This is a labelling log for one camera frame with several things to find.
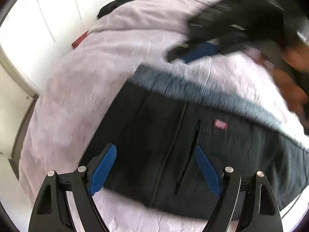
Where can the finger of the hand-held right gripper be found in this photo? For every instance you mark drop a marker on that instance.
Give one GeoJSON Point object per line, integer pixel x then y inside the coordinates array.
{"type": "Point", "coordinates": [200, 53]}

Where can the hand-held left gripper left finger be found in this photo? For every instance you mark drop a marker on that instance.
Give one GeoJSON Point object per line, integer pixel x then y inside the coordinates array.
{"type": "Point", "coordinates": [103, 171]}

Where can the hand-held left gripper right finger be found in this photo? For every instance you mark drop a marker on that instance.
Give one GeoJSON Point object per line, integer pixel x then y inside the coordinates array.
{"type": "Point", "coordinates": [207, 171]}

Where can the black pants with grey waistband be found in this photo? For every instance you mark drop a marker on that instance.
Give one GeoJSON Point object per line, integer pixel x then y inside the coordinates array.
{"type": "Point", "coordinates": [157, 137]}

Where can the person's right hand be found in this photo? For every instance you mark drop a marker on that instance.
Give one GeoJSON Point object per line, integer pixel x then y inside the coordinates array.
{"type": "Point", "coordinates": [288, 89]}

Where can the lilac embossed blanket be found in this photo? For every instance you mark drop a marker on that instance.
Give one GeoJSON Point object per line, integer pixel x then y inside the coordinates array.
{"type": "Point", "coordinates": [108, 65]}

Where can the black clothing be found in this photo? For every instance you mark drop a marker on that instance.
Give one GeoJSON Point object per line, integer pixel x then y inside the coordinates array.
{"type": "Point", "coordinates": [113, 6]}

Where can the red item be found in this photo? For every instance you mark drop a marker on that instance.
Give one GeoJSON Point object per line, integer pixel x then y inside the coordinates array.
{"type": "Point", "coordinates": [80, 40]}

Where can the white wardrobe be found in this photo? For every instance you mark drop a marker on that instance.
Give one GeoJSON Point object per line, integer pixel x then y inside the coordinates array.
{"type": "Point", "coordinates": [55, 7]}

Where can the grey bed frame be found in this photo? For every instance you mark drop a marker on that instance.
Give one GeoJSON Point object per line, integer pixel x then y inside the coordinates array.
{"type": "Point", "coordinates": [23, 130]}

